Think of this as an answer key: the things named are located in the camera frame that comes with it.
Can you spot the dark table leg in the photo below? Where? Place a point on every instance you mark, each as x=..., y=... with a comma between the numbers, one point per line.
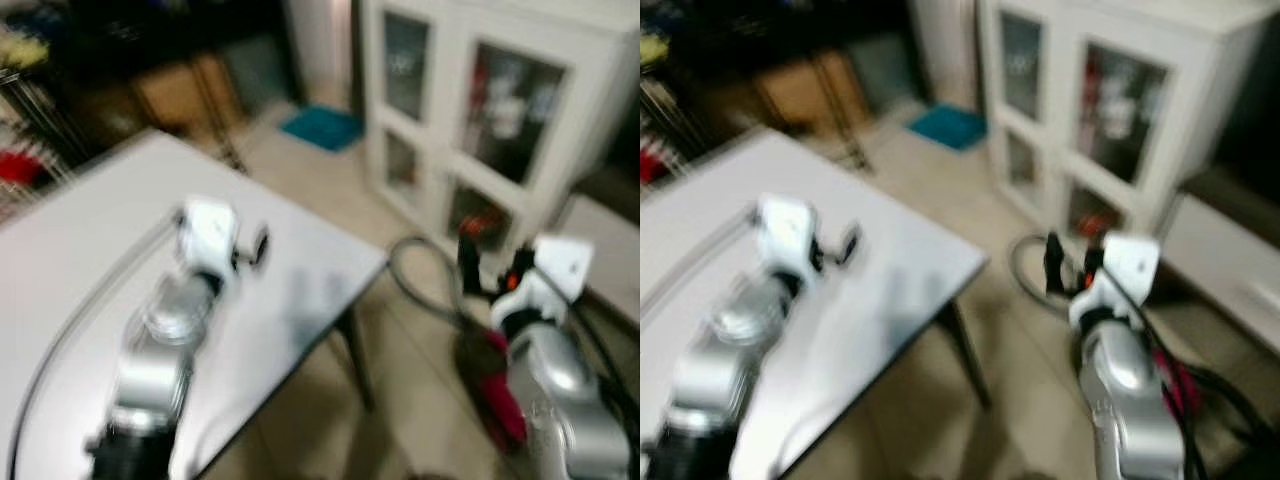
x=358, y=360
x=970, y=355

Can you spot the brown cardboard box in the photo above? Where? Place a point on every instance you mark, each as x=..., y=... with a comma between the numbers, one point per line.
x=810, y=92
x=185, y=95

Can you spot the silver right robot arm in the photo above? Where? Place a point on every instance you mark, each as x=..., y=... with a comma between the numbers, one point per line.
x=1125, y=400
x=570, y=400

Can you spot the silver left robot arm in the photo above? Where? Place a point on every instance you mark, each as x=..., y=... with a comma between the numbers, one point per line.
x=150, y=375
x=705, y=375

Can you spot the white glass-door cabinet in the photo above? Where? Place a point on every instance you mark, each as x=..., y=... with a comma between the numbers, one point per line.
x=560, y=60
x=1190, y=40

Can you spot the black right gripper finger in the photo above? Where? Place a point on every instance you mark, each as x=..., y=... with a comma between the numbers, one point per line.
x=468, y=262
x=1053, y=265

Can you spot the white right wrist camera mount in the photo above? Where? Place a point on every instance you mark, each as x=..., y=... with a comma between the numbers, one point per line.
x=1125, y=270
x=555, y=268

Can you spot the yellow item on rack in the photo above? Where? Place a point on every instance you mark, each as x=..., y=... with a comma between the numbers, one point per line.
x=652, y=49
x=18, y=48

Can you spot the low white bench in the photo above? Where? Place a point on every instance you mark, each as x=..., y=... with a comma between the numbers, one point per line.
x=1225, y=265
x=605, y=250

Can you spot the red floor appliance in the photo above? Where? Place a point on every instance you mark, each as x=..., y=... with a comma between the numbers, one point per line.
x=1175, y=385
x=495, y=390

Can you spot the teal floor mat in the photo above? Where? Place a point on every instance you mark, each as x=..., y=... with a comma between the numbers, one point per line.
x=322, y=127
x=948, y=126

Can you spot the red item on rack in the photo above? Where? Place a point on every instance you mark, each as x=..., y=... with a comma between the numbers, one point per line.
x=18, y=167
x=650, y=167

